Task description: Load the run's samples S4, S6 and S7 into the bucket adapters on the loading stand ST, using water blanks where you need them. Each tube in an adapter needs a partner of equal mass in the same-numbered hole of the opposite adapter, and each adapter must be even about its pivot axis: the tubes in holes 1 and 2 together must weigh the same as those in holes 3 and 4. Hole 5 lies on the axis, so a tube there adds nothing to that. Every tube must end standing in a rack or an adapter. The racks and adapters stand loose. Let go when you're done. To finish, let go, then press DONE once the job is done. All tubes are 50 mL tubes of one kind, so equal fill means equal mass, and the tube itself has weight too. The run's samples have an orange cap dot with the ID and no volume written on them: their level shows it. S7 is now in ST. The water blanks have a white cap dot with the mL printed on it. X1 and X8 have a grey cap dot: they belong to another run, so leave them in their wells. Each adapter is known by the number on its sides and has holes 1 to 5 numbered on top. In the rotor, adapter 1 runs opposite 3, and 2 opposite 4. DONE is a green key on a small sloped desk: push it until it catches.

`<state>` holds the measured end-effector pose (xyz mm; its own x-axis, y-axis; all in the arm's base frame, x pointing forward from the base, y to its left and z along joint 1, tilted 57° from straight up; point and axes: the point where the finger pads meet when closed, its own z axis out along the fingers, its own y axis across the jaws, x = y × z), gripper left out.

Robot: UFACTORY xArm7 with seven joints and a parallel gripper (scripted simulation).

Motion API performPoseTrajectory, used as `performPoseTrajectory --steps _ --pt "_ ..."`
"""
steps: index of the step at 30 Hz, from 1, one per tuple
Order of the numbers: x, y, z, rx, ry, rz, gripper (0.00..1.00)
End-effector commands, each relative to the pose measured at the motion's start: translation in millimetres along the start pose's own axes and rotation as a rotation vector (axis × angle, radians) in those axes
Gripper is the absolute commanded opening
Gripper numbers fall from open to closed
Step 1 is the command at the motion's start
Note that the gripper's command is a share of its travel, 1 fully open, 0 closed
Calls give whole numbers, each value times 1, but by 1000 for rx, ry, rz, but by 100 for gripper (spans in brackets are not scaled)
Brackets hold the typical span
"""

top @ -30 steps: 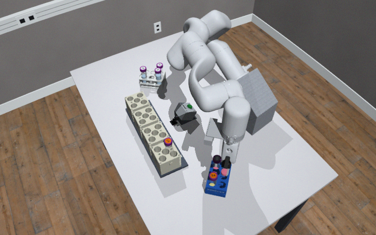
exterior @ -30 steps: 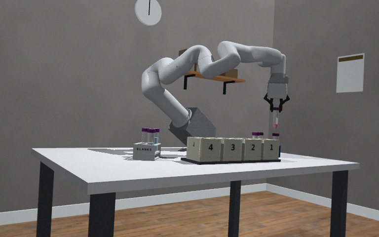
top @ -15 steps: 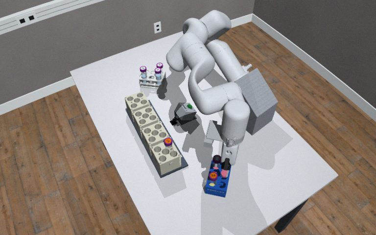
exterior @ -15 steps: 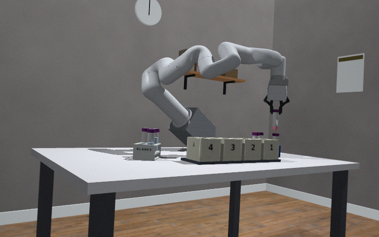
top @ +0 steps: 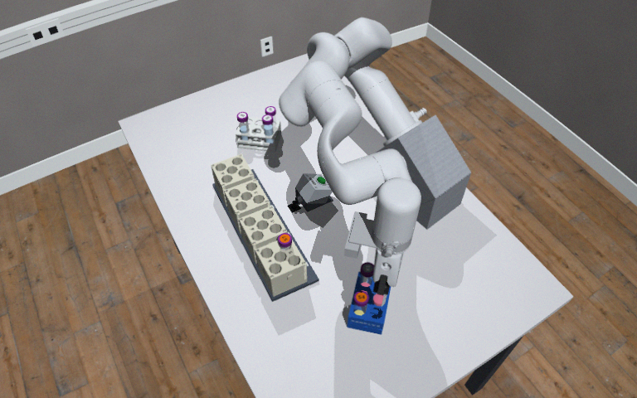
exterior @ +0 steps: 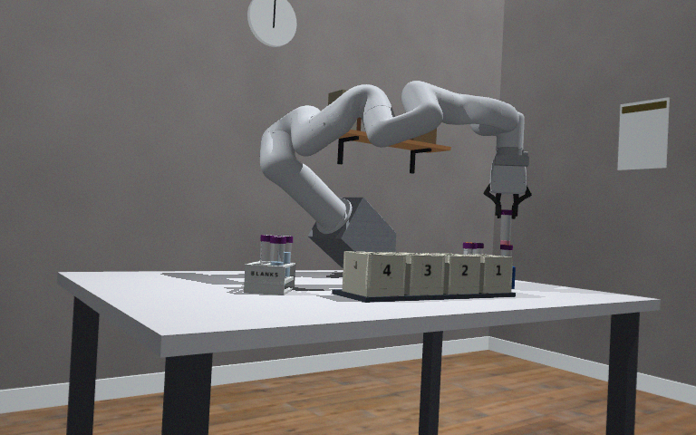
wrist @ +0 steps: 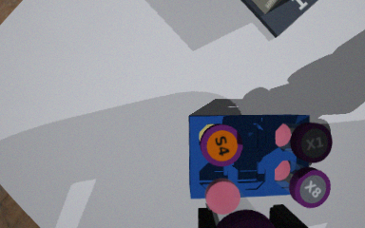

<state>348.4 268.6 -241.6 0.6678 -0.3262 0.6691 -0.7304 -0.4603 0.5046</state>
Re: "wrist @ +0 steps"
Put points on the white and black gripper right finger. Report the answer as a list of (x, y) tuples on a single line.
[(282, 217)]

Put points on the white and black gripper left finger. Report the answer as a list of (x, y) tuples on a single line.
[(206, 219)]

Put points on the blue tube rack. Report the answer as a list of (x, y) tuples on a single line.
[(258, 133)]

